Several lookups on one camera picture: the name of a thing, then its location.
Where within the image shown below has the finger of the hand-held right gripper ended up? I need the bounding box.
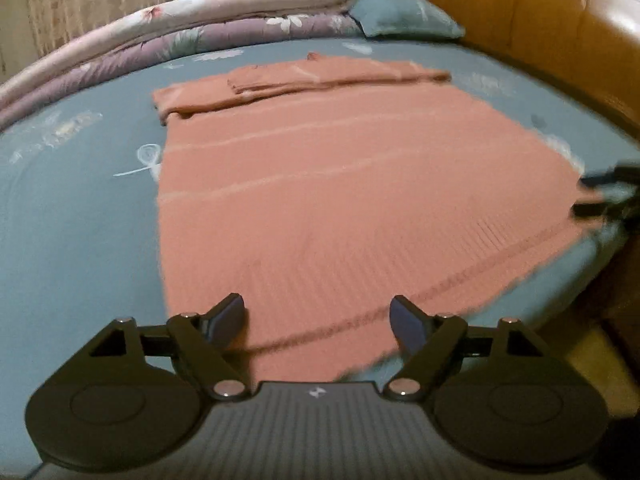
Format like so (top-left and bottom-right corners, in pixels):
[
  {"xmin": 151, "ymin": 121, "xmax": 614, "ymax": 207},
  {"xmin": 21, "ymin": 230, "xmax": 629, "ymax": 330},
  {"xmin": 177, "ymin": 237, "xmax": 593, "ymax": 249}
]
[
  {"xmin": 580, "ymin": 162, "xmax": 640, "ymax": 187},
  {"xmin": 570, "ymin": 195, "xmax": 640, "ymax": 220}
]

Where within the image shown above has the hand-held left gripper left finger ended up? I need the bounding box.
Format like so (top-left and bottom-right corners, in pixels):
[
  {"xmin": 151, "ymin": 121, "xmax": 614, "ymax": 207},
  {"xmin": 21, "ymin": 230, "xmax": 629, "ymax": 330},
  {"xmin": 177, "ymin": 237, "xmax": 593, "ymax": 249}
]
[{"xmin": 87, "ymin": 292, "xmax": 251, "ymax": 402}]

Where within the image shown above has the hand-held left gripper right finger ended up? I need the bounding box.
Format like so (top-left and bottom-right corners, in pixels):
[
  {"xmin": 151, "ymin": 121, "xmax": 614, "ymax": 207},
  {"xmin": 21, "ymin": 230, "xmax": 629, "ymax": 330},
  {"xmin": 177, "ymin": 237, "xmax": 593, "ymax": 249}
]
[{"xmin": 382, "ymin": 294, "xmax": 549, "ymax": 404}]

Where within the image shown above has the orange striped sweater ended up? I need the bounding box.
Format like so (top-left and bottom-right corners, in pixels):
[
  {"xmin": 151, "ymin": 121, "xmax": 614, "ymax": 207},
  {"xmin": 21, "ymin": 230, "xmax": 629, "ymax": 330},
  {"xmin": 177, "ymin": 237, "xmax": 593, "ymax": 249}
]
[{"xmin": 151, "ymin": 55, "xmax": 601, "ymax": 383}]

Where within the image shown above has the bed with teal printed sheet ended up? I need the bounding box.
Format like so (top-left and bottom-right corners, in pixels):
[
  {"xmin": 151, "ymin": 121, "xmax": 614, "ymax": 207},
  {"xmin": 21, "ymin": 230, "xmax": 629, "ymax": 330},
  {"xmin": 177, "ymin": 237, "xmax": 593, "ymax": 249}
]
[{"xmin": 0, "ymin": 40, "xmax": 636, "ymax": 471}]

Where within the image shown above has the wooden bed headboard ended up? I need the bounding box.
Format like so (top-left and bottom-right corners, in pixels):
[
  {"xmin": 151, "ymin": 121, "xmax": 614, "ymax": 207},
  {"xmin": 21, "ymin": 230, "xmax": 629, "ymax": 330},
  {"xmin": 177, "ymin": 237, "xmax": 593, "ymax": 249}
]
[{"xmin": 367, "ymin": 0, "xmax": 640, "ymax": 171}]

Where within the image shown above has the teal pillow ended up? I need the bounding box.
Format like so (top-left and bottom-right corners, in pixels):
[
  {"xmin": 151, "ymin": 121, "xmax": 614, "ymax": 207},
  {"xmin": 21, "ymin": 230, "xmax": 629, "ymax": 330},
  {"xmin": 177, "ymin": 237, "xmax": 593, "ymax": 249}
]
[{"xmin": 347, "ymin": 0, "xmax": 466, "ymax": 41}]

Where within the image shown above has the purple floral quilt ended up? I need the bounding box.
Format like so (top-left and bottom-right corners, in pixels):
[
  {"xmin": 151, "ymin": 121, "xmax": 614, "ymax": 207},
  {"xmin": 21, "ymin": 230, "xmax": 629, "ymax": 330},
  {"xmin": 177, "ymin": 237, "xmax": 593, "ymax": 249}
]
[{"xmin": 0, "ymin": 10, "xmax": 366, "ymax": 131}]

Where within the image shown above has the pink floral quilt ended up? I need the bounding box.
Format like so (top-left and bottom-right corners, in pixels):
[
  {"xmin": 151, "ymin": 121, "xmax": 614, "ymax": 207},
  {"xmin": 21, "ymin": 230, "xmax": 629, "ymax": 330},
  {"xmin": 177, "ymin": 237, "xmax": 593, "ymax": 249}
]
[{"xmin": 0, "ymin": 0, "xmax": 398, "ymax": 106}]

